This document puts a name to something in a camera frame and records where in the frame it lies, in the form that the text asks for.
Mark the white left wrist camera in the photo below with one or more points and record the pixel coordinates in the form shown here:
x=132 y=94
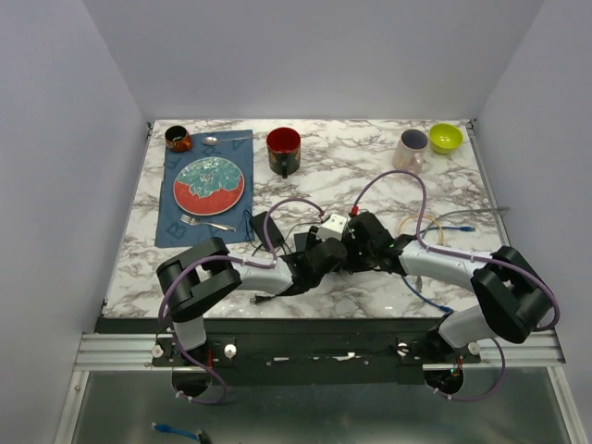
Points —
x=332 y=228

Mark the blue placemat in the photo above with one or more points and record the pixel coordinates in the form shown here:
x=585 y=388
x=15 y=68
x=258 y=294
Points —
x=170 y=231

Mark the small brown cup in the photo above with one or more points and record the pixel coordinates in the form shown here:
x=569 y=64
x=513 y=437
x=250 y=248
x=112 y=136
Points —
x=178 y=139

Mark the black mug red inside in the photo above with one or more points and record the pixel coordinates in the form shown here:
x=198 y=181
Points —
x=284 y=147

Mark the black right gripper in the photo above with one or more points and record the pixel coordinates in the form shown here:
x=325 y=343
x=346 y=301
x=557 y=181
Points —
x=351 y=264

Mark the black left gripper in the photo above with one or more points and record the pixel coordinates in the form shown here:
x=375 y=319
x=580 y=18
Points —
x=309 y=249

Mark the pink mug purple inside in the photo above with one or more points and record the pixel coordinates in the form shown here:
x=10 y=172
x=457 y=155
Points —
x=409 y=152

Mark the lime green bowl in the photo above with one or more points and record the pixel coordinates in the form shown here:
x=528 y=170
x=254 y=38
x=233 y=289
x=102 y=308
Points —
x=444 y=138

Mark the aluminium rail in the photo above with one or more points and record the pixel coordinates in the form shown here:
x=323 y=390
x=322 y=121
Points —
x=133 y=352

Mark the black network switch box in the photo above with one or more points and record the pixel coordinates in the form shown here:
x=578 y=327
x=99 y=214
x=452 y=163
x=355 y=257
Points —
x=304 y=241

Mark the red and teal plate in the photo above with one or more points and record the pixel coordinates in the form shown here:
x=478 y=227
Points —
x=209 y=186

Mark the silver fork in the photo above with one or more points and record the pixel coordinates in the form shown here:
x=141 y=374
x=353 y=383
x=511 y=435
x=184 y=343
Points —
x=192 y=221

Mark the black mounting base plate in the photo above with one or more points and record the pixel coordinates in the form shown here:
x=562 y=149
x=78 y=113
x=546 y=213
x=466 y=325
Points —
x=264 y=352

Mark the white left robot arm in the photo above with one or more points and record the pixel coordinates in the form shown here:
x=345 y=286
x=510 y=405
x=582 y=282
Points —
x=196 y=280

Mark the silver spoon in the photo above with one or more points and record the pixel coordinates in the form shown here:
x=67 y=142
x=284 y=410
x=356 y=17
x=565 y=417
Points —
x=214 y=141

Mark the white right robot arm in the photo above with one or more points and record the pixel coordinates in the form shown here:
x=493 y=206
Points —
x=511 y=301

